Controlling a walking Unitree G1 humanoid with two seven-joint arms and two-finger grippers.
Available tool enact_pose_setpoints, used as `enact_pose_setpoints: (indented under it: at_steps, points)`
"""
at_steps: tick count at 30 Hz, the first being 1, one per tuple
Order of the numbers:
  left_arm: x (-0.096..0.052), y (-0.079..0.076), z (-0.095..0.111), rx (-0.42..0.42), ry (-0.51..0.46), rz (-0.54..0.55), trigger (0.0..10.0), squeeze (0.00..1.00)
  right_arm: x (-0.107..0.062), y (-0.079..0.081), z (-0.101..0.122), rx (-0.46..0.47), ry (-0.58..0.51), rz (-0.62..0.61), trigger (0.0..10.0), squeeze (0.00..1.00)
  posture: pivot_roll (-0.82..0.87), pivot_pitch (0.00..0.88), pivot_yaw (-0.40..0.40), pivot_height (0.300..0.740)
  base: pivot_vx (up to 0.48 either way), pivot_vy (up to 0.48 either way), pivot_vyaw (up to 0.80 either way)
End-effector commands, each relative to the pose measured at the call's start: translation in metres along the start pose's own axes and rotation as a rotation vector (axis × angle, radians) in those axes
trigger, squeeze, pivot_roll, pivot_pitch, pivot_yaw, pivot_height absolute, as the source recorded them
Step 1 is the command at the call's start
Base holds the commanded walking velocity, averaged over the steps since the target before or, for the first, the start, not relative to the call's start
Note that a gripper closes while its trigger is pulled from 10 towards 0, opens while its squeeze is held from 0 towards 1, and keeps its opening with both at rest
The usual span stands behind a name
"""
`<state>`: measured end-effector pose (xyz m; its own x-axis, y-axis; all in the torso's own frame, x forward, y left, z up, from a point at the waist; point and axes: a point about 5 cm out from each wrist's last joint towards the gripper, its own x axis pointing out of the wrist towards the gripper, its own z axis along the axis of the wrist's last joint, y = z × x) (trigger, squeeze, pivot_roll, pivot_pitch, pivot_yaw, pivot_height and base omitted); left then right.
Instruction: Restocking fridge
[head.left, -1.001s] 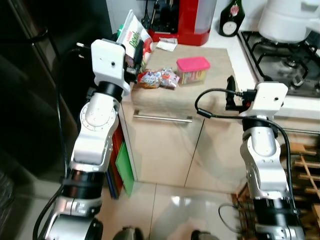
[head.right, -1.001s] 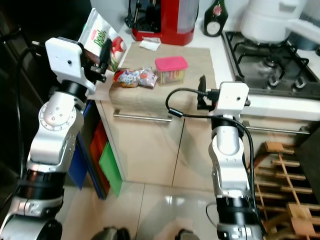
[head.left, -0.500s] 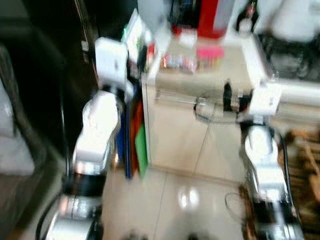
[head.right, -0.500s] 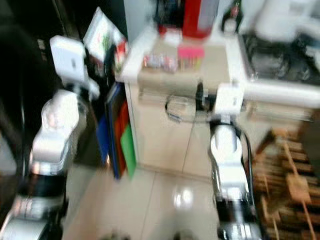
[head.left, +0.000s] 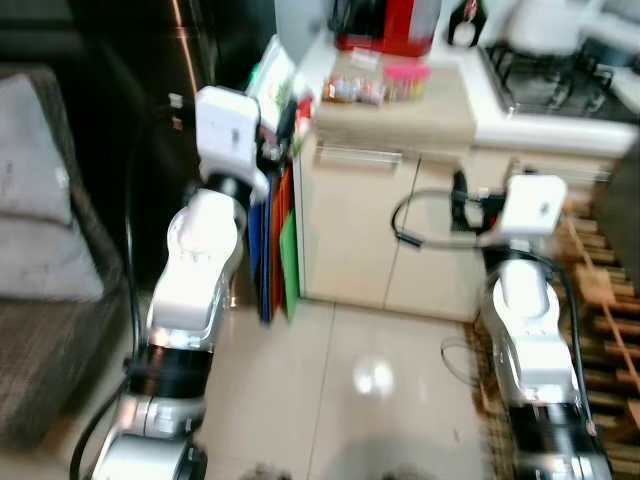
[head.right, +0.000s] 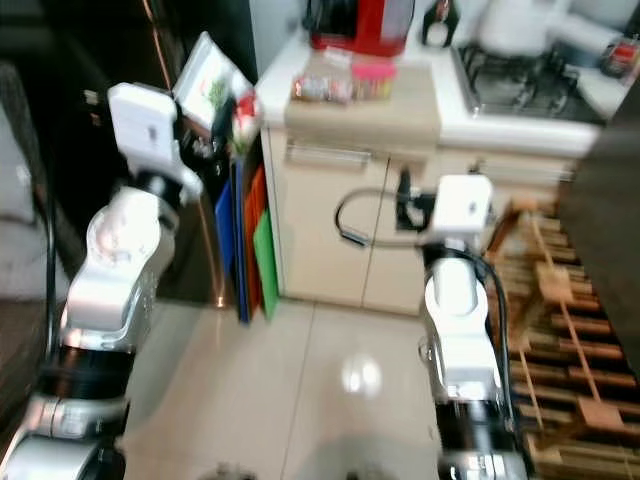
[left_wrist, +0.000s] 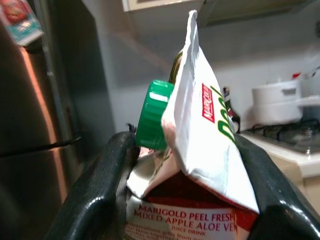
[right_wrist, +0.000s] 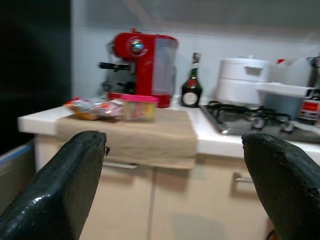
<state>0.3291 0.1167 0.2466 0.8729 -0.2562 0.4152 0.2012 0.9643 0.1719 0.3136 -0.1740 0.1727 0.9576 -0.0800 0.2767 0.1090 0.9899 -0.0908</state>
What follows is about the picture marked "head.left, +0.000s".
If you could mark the wooden slatted rack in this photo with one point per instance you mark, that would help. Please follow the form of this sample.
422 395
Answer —
600 285

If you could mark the grey sofa cushion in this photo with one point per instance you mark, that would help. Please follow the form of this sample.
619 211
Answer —
45 260
30 150

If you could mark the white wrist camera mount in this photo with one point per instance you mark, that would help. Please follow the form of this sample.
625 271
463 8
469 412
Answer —
530 205
225 130

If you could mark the orange cutting board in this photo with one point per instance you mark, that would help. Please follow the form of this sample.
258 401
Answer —
279 225

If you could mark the dark glossy tall cabinet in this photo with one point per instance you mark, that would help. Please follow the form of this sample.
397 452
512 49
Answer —
130 60

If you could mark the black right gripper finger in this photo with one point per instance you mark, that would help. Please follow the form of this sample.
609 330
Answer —
459 200

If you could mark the white cooking pot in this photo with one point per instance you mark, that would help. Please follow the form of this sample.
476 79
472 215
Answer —
545 25

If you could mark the blue cutting board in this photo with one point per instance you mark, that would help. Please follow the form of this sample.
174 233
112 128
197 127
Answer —
258 250

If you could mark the black gas stove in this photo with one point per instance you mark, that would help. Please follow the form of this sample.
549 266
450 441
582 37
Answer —
550 85

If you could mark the beige wooden board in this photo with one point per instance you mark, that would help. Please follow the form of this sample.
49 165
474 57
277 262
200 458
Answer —
400 125

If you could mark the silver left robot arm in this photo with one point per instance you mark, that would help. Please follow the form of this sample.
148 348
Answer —
195 270

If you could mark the red kitchen appliance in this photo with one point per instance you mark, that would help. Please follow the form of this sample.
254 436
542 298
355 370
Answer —
400 30

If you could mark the cream kitchen cabinet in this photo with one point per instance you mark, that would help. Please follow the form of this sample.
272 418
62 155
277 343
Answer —
360 230

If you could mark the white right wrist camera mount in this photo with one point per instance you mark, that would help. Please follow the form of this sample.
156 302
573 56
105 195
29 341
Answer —
530 205

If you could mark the small black kitchen tool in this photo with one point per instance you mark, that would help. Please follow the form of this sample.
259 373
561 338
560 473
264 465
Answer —
467 10

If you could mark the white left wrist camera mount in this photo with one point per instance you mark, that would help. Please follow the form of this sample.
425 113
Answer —
225 130

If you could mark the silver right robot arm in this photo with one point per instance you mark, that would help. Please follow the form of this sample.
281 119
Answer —
530 330

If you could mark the brown woven sofa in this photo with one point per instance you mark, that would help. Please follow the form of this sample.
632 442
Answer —
50 350

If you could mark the clear snack container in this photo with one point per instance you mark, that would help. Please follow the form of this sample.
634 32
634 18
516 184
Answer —
355 90

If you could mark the green cutting board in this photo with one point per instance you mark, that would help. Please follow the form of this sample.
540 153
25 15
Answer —
290 265

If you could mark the pink lidded container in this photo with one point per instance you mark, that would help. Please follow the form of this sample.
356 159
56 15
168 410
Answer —
407 82

